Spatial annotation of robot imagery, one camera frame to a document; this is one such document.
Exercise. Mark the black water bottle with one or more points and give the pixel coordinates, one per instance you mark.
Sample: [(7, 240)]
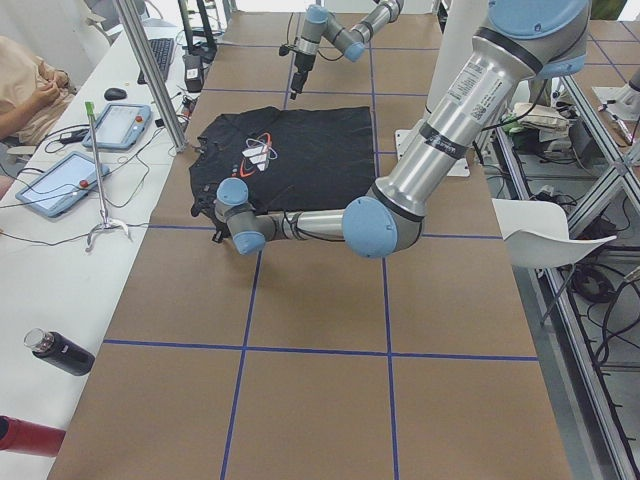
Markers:
[(59, 351)]

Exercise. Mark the black computer mouse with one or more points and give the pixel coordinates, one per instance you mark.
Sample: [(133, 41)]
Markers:
[(114, 94)]

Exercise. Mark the blue teach pendant tablet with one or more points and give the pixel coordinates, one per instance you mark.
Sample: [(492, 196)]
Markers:
[(119, 125)]

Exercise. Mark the red bottle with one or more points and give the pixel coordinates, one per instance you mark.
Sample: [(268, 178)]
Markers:
[(24, 437)]

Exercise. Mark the seated person beige shirt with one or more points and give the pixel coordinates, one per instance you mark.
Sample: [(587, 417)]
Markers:
[(34, 94)]

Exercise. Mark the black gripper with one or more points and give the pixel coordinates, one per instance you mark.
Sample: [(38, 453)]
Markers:
[(301, 64), (206, 205)]

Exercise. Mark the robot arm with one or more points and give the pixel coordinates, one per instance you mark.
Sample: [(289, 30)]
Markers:
[(517, 41), (319, 23)]

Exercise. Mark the aluminium frame post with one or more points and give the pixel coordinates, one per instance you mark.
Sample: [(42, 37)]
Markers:
[(135, 32)]

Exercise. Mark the black printed t-shirt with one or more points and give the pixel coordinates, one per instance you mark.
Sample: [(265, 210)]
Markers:
[(292, 160)]

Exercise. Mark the black keyboard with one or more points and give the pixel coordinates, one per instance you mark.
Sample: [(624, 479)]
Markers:
[(163, 51)]

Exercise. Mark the metal stand with green tip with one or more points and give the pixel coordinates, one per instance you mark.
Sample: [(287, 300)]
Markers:
[(106, 222)]

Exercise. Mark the white plastic chair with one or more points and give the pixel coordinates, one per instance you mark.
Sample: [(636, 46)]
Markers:
[(537, 235)]

